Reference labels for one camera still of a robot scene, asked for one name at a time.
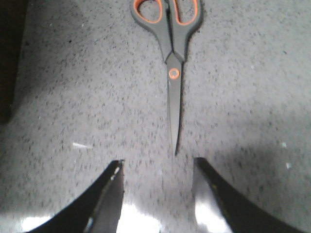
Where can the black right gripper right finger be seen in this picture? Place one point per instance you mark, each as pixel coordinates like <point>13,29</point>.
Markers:
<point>220,208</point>

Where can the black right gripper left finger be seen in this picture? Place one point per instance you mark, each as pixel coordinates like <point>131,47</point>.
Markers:
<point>97,210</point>

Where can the grey orange-handled scissors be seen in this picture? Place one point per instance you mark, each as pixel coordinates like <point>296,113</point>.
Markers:
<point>173,36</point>

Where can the dark wooden drawer cabinet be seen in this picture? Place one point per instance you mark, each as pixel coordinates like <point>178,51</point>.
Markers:
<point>12,21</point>

